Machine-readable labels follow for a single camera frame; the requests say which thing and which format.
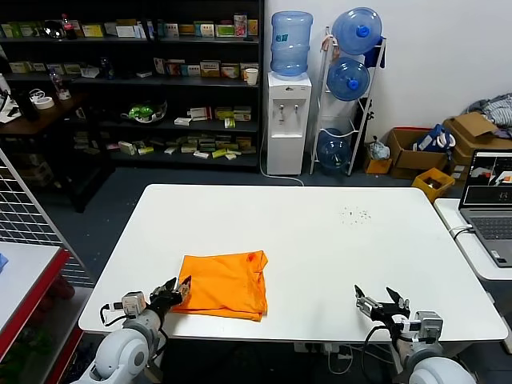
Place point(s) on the white power strip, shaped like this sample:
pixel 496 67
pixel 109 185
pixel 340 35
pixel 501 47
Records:
pixel 316 347

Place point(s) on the clear bottle with pink label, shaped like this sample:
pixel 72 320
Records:
pixel 57 82

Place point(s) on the orange upright box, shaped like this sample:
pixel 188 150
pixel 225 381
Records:
pixel 253 28

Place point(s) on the orange t-shirt with white logo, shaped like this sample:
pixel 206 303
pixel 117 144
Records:
pixel 224 284

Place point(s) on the brown wooden desk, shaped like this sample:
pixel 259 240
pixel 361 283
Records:
pixel 44 116

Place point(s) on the small yellow cardboard box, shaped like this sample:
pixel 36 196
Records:
pixel 378 167

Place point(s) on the flat white medicine box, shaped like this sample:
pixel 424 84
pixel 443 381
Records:
pixel 183 121

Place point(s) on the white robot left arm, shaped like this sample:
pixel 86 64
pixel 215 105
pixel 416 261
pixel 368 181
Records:
pixel 120 352

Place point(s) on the red-edged white cart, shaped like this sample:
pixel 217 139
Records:
pixel 24 280

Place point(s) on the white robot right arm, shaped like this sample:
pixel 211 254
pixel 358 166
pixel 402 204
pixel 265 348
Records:
pixel 436 366

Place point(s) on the light blue cloth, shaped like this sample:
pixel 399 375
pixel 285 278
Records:
pixel 3 262

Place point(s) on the cola bottle with red label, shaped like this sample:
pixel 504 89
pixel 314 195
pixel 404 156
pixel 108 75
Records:
pixel 69 29

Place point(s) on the white wide medicine box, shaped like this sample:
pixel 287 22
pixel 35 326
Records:
pixel 126 32

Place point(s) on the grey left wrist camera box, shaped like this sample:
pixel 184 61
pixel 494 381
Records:
pixel 131 303

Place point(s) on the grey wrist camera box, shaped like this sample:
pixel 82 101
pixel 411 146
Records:
pixel 131 303
pixel 426 326

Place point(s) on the yellow and white medicine box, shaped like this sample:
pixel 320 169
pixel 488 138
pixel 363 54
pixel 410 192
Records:
pixel 210 69

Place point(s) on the shiny metal bowl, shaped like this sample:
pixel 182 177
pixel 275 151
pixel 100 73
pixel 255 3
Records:
pixel 53 29

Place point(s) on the black cylinder flask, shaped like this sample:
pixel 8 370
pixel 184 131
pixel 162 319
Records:
pixel 26 106

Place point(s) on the white side table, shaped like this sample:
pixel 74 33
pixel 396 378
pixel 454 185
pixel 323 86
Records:
pixel 452 216

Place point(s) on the pile of grey clothes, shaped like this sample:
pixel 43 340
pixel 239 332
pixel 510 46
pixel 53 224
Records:
pixel 497 110

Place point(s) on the white water dispenser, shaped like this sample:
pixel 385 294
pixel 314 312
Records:
pixel 287 132

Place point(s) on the pink and blue box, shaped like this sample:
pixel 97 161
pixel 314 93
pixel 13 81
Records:
pixel 240 26

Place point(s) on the black shelf unit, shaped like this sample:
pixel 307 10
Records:
pixel 120 84

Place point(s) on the green and white bag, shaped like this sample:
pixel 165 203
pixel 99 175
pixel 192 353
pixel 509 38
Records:
pixel 142 112

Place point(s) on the white paper cup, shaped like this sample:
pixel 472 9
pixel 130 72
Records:
pixel 251 77

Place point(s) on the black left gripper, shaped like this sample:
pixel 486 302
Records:
pixel 164 303

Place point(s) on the yellow plastic bin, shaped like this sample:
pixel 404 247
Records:
pixel 434 186

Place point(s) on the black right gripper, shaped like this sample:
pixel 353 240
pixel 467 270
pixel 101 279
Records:
pixel 392 317

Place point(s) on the crumpled clear plastic bag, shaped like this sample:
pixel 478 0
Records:
pixel 378 150

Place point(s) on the open brown cardboard box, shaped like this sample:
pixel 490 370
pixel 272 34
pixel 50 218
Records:
pixel 417 160

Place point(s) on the dark blue bottle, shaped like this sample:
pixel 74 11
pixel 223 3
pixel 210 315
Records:
pixel 106 68

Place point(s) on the yellow flat medicine box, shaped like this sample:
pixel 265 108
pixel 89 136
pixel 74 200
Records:
pixel 93 30

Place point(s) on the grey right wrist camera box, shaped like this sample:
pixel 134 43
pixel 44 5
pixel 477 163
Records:
pixel 426 326

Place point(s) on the cardboard box with raised flap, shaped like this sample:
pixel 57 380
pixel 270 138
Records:
pixel 473 128

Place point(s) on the white tape roll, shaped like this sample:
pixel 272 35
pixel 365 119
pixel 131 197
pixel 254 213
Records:
pixel 44 104

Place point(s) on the labelled blue water jug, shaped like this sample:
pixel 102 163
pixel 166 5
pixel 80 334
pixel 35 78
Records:
pixel 292 44

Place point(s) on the white metal jug rack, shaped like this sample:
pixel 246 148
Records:
pixel 364 120

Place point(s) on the grey open laptop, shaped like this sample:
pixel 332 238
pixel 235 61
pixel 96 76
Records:
pixel 490 224

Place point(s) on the dark blue hanging cloth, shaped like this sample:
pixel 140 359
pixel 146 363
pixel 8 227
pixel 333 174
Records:
pixel 378 56

